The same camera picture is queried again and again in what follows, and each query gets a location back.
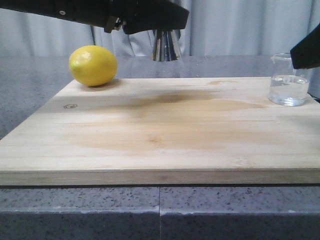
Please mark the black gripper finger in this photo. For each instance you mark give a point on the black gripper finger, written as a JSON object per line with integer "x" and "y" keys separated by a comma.
{"x": 306, "y": 54}

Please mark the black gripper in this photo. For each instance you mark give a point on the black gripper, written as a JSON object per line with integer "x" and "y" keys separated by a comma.
{"x": 133, "y": 15}

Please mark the clear glass beaker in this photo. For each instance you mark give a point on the clear glass beaker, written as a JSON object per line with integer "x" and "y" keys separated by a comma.
{"x": 288, "y": 86}

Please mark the steel double jigger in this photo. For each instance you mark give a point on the steel double jigger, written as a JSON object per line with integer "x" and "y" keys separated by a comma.
{"x": 166, "y": 46}

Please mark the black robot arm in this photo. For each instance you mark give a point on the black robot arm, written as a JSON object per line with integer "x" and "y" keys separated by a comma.
{"x": 39, "y": 7}

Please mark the yellow lemon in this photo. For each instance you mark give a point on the yellow lemon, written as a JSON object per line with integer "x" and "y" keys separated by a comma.
{"x": 93, "y": 65}

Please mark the grey curtain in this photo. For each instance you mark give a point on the grey curtain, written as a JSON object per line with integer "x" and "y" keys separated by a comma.
{"x": 252, "y": 28}

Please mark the light wooden cutting board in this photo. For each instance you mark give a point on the light wooden cutting board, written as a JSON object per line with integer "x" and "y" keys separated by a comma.
{"x": 139, "y": 131}

